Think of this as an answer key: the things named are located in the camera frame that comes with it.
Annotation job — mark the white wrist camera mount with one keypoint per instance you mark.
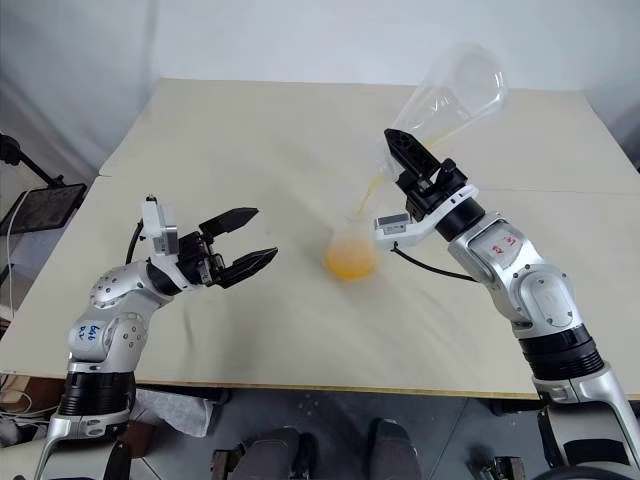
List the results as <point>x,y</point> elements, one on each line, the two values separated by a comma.
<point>400,235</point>
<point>160,225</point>

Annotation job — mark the white foam wrap sheet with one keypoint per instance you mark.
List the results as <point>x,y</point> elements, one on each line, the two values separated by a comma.
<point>180,410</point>

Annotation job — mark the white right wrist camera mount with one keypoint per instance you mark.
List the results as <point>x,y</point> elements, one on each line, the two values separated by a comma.
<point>400,235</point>

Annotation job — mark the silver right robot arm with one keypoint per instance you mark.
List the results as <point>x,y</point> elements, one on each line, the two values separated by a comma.
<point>540,295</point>

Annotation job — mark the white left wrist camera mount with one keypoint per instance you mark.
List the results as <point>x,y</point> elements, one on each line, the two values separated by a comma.
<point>160,225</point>

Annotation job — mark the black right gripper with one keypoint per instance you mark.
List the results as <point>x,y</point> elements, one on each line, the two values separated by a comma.
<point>432,195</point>

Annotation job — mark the dark rounded shape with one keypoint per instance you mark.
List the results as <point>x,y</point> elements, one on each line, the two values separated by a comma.
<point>400,450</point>
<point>275,452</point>

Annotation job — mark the small translucent conical flask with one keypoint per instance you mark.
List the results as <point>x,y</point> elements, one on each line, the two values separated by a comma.
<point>350,260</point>

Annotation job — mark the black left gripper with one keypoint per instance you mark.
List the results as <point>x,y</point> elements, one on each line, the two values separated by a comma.
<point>200,260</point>

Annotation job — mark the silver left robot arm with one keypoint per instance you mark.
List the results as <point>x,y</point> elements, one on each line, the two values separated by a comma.
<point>115,300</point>

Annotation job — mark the large clear conical flask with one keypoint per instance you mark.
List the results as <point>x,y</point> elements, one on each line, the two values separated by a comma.
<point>455,95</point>

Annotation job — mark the black flat tablet panel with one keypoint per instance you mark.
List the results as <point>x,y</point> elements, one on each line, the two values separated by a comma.
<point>42,207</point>

